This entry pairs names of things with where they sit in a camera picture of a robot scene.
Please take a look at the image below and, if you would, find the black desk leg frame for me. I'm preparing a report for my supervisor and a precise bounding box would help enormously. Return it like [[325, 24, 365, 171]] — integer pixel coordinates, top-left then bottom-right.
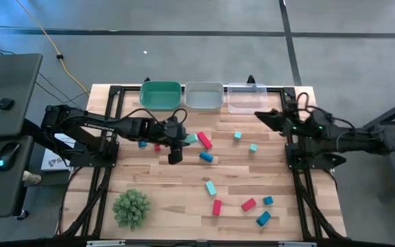
[[361, 93, 395, 202]]

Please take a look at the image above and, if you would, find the blue wedge block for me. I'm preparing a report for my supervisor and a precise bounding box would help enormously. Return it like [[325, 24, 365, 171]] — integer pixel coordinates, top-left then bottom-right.
[[256, 210, 272, 228]]

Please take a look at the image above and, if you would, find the black computer mouse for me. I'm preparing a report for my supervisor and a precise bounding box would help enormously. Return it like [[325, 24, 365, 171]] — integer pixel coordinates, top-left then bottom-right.
[[0, 142, 22, 172]]

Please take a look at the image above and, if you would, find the grey plastic bin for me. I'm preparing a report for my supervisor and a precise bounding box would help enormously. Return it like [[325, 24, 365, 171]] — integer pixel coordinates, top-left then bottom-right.
[[183, 81, 225, 113]]

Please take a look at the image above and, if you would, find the yellow cable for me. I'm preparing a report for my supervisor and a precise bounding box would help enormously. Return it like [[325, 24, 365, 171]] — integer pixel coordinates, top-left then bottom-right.
[[14, 0, 91, 96]]

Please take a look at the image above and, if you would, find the long red block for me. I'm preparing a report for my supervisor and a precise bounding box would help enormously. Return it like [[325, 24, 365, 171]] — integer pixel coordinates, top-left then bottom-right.
[[197, 131, 213, 150]]

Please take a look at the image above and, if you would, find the clear plastic bin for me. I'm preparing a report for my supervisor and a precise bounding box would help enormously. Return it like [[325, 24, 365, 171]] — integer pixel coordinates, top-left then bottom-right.
[[227, 82, 269, 115]]

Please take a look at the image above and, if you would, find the beige speckled object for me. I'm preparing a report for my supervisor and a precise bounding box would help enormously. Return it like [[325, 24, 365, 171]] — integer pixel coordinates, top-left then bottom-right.
[[22, 170, 43, 187]]

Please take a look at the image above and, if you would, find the thin black floor cable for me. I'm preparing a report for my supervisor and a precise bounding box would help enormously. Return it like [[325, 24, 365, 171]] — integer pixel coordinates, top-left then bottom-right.
[[0, 43, 89, 110]]

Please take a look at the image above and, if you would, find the green artificial plant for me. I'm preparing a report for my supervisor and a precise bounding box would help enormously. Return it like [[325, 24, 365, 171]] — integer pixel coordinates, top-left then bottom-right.
[[112, 188, 152, 231]]

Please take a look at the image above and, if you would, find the silver metal bracket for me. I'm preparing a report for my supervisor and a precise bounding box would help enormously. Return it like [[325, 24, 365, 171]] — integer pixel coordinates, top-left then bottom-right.
[[278, 241, 318, 247], [86, 239, 126, 247]]

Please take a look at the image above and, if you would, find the blue cylinder block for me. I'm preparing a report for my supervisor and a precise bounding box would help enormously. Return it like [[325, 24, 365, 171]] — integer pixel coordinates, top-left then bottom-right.
[[198, 151, 215, 163]]

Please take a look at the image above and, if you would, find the small black device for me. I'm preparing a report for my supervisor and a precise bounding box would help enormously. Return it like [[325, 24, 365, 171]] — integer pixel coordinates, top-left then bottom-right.
[[0, 97, 15, 111]]

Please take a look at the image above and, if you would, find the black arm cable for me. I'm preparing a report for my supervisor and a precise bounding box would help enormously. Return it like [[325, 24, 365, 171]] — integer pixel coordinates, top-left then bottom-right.
[[296, 91, 357, 135], [117, 107, 189, 133]]

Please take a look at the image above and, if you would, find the white printed sheet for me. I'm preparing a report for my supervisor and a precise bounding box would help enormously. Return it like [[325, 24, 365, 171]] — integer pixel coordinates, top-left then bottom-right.
[[40, 132, 77, 172]]

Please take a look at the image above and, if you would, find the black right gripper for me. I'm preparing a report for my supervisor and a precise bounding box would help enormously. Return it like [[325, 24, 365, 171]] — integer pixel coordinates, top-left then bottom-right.
[[254, 108, 322, 141]]

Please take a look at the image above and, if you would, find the long light teal block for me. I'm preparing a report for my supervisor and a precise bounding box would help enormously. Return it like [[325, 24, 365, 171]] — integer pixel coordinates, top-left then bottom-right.
[[204, 180, 217, 197]]

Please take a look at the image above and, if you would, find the green plastic bin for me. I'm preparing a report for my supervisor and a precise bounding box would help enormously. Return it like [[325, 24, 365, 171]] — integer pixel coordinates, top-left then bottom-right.
[[139, 80, 182, 111]]

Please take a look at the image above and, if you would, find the red rectangular block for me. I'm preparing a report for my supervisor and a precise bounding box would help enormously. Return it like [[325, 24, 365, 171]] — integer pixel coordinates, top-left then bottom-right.
[[212, 199, 223, 217], [241, 197, 258, 213]]

